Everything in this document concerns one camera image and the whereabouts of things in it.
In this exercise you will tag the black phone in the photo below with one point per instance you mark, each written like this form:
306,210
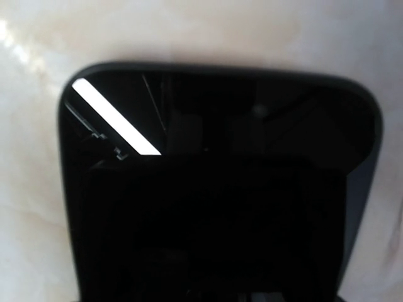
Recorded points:
212,183

